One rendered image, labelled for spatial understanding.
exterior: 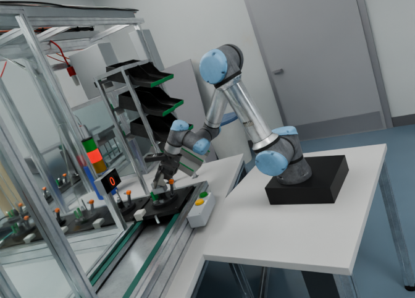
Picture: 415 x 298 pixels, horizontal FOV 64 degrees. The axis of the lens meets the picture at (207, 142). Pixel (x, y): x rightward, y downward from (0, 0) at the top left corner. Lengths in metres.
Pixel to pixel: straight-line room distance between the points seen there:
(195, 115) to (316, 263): 4.24
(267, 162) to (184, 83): 4.03
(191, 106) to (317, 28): 2.14
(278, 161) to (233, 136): 3.22
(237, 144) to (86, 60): 2.38
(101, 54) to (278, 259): 2.15
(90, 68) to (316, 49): 2.70
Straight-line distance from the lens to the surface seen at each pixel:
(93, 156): 1.51
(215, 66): 1.23
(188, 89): 5.19
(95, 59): 2.88
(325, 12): 4.34
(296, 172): 1.45
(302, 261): 1.18
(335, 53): 4.37
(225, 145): 4.50
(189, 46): 5.28
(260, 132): 1.28
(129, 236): 1.59
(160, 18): 5.53
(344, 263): 1.13
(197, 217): 1.46
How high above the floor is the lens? 1.57
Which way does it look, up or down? 14 degrees down
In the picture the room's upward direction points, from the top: 21 degrees counter-clockwise
